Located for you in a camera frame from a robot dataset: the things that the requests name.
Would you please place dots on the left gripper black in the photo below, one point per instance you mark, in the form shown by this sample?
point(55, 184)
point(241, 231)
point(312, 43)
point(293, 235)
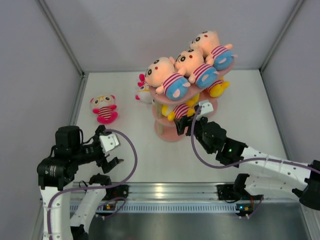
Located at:
point(108, 166)

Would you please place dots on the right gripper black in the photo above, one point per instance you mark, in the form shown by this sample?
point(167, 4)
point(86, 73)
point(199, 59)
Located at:
point(184, 121)

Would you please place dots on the yellow chick plush striped shirt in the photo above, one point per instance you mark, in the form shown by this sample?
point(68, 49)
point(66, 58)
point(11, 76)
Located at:
point(177, 111)

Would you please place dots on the yellow bear striped shirt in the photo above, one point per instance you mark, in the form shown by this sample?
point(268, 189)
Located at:
point(191, 102)
point(217, 88)

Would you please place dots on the white bird plush pink bow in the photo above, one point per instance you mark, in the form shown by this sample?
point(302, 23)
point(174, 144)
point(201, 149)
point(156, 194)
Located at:
point(143, 93)

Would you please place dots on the peach doll blue pants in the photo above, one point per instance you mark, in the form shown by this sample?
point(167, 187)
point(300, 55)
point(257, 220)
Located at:
point(209, 43)
point(192, 65)
point(163, 76)

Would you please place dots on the white panda plush pink limbs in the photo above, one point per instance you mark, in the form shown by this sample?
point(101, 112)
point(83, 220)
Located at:
point(105, 108)

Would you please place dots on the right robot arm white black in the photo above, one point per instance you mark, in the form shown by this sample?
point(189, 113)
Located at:
point(260, 173)

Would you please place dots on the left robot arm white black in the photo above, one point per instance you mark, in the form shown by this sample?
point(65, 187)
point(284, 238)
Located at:
point(56, 175)

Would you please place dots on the pink three-tier shelf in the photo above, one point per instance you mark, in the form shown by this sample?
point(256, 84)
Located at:
point(165, 129)

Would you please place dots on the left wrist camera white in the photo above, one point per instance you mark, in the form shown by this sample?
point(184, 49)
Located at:
point(109, 142)

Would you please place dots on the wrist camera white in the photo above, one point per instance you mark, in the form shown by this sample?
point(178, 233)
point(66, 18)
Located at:
point(109, 142)
point(204, 109)

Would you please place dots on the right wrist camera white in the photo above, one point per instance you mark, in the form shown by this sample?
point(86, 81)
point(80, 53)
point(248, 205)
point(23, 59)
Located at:
point(204, 109)

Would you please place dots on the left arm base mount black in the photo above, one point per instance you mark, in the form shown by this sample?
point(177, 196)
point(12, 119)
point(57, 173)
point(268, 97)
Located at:
point(119, 191)

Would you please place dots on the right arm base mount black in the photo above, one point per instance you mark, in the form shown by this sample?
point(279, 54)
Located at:
point(226, 192)

